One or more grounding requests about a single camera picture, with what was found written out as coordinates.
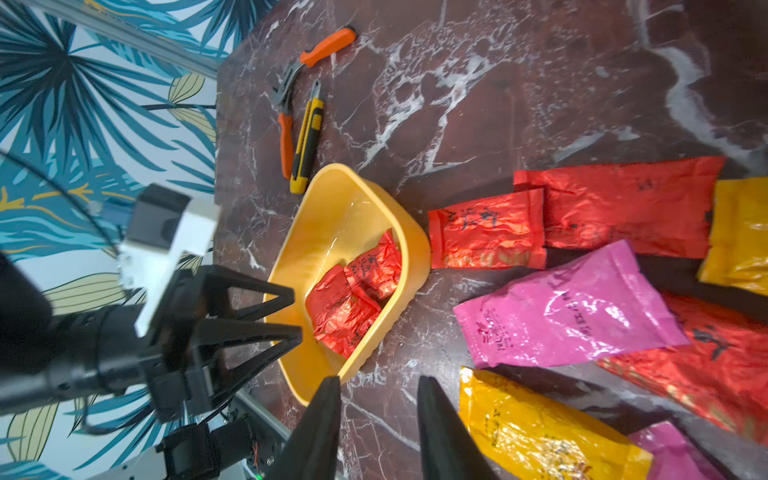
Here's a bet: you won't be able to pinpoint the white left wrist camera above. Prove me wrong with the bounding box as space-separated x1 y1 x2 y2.
117 184 221 338

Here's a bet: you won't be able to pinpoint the small pink tea bag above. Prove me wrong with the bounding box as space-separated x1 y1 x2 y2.
454 240 689 369

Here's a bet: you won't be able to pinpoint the orange handled pliers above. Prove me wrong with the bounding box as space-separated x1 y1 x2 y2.
271 25 358 181

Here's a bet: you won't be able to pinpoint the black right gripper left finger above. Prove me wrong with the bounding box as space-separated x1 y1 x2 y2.
265 376 341 480

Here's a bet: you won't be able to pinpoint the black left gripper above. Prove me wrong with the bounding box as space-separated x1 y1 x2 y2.
1 257 303 422

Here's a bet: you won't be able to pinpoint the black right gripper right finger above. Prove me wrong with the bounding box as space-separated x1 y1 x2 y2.
417 376 498 480

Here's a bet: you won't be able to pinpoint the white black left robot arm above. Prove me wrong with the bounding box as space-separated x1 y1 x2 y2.
1 260 303 479

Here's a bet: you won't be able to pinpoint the long pink tea bag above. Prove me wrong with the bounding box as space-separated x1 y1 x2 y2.
628 421 725 480

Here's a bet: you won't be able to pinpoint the yellow black utility knife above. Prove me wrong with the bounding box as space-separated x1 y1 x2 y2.
290 80 325 195

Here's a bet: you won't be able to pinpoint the orange yellow tea bag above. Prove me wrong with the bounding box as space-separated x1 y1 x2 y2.
459 367 653 479

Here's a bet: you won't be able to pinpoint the yellow plastic tray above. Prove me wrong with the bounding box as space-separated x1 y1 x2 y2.
266 163 431 405

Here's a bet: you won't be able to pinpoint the small red tea bag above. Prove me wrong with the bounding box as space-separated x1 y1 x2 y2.
344 229 402 302

